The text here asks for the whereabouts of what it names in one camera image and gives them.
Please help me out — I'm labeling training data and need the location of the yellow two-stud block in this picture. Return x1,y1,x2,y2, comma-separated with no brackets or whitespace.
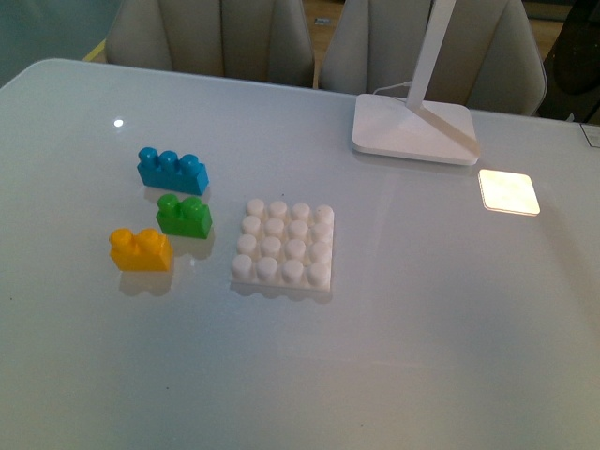
109,228,173,272

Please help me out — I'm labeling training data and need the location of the green two-stud block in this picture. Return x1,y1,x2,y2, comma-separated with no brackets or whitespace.
156,194,213,239

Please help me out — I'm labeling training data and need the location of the blue three-stud block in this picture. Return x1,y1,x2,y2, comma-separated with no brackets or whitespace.
137,147,209,195

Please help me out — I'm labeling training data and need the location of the white desk lamp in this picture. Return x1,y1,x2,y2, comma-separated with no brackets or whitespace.
352,1,480,166

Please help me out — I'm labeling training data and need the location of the beige chair left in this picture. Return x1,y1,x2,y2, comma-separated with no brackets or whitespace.
105,1,314,87

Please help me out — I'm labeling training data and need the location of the beige chair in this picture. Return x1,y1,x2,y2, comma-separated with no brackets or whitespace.
105,1,314,87
318,0,547,116

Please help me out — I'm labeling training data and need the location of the beige chair right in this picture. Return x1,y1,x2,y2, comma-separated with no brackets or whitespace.
318,0,547,116

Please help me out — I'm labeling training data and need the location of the white studded base plate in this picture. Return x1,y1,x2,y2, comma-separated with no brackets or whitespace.
231,199,335,292

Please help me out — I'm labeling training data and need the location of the white lamp cable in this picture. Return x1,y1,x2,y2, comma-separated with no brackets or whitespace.
373,81,413,96

